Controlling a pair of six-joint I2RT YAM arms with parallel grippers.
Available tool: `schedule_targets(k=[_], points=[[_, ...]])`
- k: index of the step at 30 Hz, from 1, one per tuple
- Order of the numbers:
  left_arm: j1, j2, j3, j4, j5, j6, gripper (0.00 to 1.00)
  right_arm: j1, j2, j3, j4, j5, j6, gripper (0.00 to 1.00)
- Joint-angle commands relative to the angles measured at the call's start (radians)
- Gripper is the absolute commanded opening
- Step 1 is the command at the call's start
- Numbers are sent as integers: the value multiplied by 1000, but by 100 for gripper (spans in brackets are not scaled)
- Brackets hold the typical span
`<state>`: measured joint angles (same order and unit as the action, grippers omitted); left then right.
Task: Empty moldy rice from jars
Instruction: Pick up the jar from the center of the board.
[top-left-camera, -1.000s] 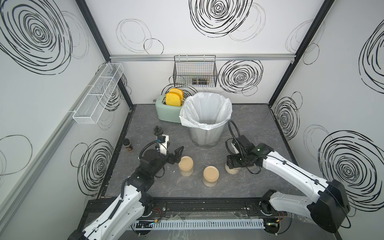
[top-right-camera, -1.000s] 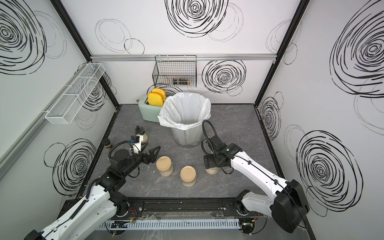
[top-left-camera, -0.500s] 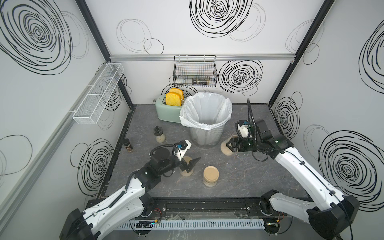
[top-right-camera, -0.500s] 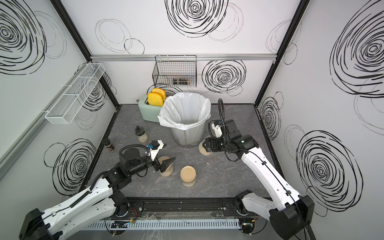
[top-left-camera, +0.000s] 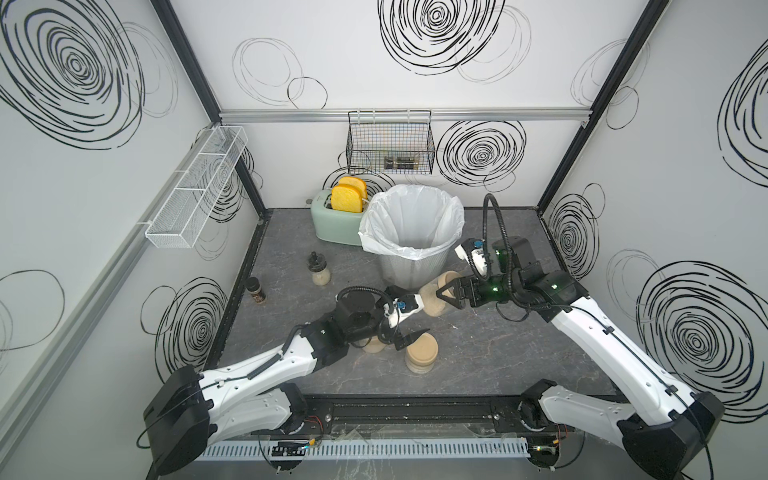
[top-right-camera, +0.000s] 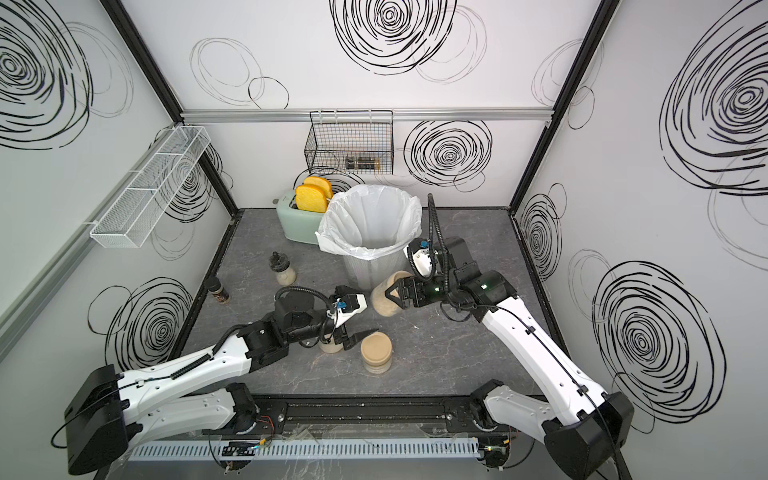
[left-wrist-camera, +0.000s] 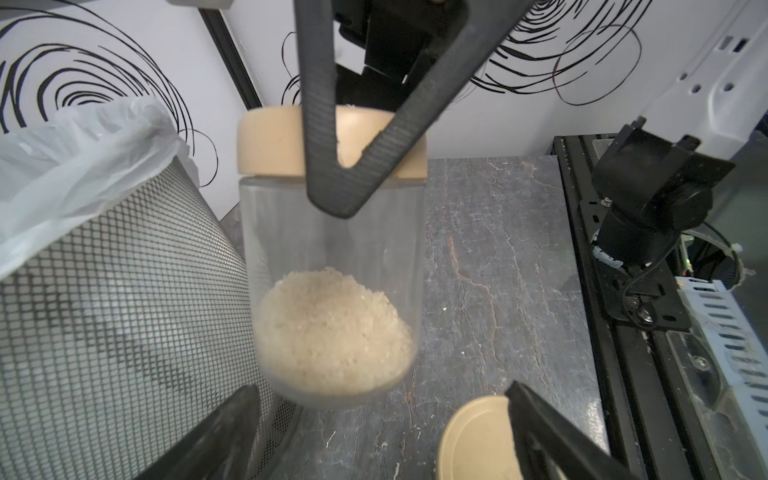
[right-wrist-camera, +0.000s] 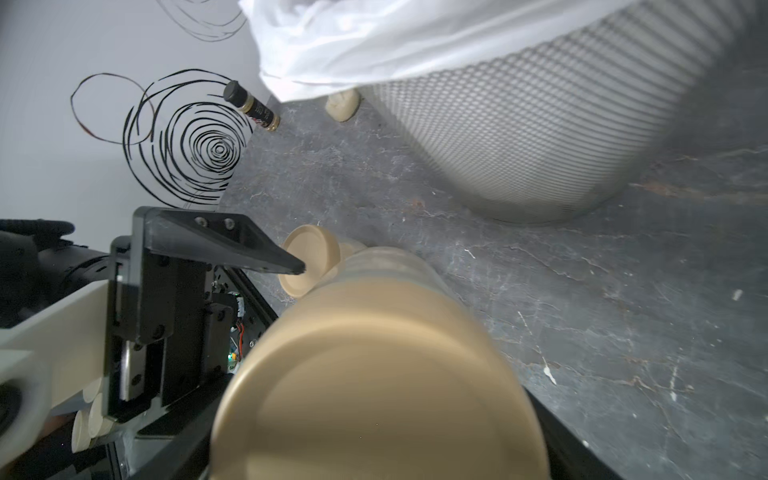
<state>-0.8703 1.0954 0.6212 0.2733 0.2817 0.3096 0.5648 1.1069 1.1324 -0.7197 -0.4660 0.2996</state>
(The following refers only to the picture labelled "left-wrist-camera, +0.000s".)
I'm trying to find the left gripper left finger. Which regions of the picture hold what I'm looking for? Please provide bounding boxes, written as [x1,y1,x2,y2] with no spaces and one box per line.
[138,385,261,479]

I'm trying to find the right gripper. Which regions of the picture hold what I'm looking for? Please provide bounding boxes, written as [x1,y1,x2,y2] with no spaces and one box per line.
[294,0,533,219]

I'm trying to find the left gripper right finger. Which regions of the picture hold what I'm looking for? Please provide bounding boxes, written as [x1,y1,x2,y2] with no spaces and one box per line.
[505,381,634,479]

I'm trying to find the beige jar lid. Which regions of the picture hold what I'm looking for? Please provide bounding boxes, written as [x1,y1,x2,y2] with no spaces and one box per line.
[237,105,394,184]

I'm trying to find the glass rice jar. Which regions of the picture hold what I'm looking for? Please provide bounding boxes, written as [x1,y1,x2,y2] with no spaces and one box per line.
[239,141,428,410]

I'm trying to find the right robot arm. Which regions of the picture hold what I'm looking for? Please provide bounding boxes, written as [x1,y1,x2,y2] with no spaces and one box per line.
[294,1,767,275]

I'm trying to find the rice jar middle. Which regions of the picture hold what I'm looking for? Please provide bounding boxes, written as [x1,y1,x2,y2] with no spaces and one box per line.
[436,394,568,480]

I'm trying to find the mesh trash bin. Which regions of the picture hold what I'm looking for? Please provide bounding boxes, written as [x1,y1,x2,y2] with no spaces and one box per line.
[1,162,299,479]

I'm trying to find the white trash bag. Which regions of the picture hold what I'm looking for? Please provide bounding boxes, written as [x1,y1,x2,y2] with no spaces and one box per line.
[1,96,199,277]

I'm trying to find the white slotted cable duct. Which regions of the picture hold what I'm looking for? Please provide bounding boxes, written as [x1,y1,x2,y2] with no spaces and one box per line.
[676,277,767,467]

